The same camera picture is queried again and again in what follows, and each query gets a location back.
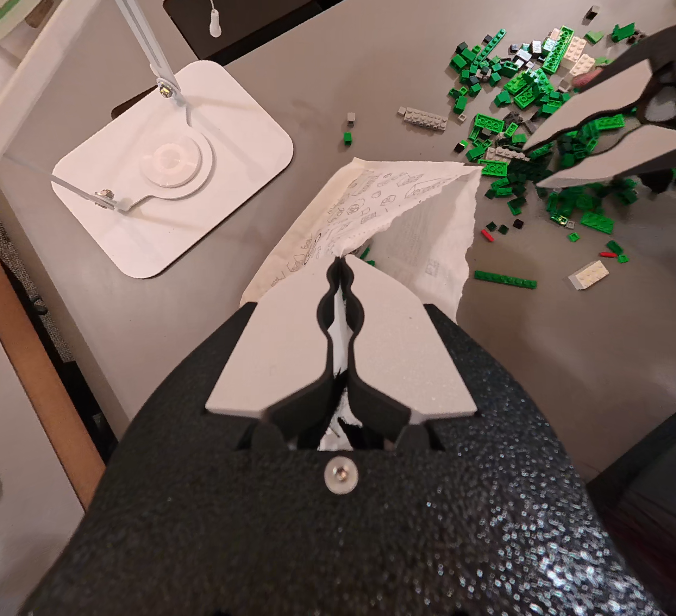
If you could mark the light grey toy plate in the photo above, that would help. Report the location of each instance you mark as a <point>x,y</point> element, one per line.
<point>425,118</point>

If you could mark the small black cube brick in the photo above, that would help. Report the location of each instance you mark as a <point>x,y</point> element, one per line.
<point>593,13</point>

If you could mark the white printed paper bag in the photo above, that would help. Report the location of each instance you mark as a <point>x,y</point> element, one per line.
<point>422,241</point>

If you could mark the grey desk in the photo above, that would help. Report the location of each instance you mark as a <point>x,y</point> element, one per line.
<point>528,362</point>

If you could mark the long thin green plate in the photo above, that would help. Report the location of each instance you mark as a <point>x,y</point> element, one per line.
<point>505,279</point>

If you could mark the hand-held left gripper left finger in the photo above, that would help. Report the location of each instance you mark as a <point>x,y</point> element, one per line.
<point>274,357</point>

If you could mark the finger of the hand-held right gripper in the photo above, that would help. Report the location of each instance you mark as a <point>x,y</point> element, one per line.
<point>602,101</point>
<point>623,159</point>

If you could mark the person's right hand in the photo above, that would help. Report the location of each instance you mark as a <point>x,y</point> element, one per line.
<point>585,80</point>

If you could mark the wooden side table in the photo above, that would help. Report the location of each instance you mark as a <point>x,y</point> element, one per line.
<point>42,389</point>

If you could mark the white book stand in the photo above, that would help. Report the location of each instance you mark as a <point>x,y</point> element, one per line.
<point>237,125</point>

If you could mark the pile of green toy bricks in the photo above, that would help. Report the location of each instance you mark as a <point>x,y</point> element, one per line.
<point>528,88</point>

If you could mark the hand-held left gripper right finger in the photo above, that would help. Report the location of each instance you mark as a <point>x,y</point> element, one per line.
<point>406,362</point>

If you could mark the white toy brick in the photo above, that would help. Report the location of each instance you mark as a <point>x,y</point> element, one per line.
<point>588,274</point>

